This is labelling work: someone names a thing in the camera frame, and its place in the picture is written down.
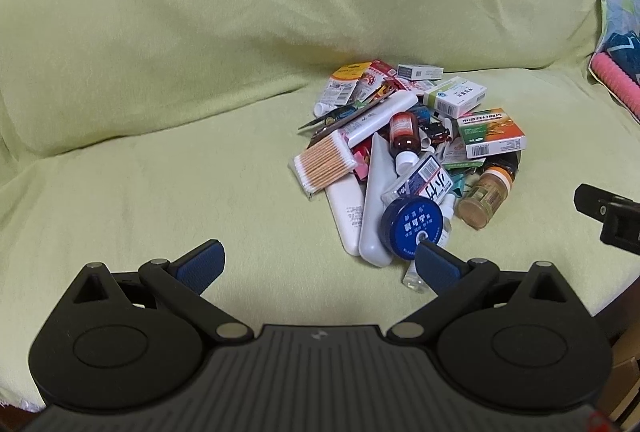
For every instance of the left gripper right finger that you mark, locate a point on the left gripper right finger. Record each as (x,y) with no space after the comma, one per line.
(458,285)

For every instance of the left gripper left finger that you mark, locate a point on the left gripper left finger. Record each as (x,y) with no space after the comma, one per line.
(179,285)

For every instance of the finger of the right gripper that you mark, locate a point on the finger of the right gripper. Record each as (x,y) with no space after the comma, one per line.
(594,202)

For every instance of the blue round cream tin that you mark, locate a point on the blue round cream tin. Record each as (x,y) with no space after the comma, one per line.
(406,222)

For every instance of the amber pill bottle orange cap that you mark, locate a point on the amber pill bottle orange cap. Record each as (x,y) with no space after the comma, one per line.
(485,197)

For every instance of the white barcode packet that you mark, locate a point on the white barcode packet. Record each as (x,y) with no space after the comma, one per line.
(427,178)

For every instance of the pink knitted blanket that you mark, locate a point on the pink knitted blanket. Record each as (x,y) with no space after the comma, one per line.
(620,85)

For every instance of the green orange medicine box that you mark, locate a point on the green orange medicine box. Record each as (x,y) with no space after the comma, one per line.
(489,133)

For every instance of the white long plastic case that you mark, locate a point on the white long plastic case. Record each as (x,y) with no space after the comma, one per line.
(381,175)

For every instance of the white lotion tube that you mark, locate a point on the white lotion tube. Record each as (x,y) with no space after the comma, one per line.
(346,200)

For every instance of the navy cartoon blanket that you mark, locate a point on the navy cartoon blanket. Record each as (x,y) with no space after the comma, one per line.
(624,50)

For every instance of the brown red medicine bottle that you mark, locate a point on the brown red medicine bottle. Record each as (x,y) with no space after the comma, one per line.
(405,143)

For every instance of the white green medicine box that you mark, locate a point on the white green medicine box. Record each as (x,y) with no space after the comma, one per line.
(454,97)

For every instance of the cotton swab pack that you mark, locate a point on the cotton swab pack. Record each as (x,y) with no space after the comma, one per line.
(324,163)

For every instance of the white cylindrical tube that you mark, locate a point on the white cylindrical tube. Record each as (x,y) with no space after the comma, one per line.
(377,117)

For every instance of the light green sofa cover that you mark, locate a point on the light green sofa cover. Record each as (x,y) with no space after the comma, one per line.
(137,129)

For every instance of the patchwork bedsheet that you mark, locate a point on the patchwork bedsheet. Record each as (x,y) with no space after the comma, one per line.
(618,16)

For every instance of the small white blue box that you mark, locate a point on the small white blue box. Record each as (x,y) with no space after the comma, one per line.
(417,72)

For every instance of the white orange ointment tube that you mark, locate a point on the white orange ointment tube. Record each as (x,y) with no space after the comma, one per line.
(339,87)

